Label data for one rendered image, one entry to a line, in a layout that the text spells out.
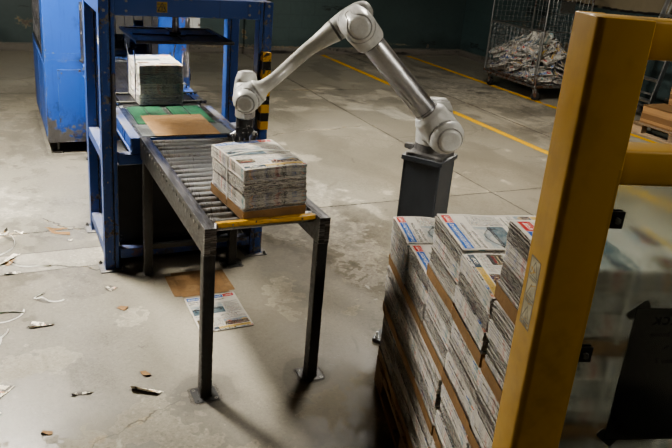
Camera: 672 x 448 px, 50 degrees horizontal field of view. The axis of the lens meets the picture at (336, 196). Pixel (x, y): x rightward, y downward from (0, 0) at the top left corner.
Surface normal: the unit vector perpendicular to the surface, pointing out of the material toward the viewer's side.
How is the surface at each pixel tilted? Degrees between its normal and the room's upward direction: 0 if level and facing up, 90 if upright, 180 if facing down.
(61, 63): 90
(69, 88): 90
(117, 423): 0
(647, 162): 90
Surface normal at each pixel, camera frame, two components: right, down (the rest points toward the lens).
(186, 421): 0.08, -0.94
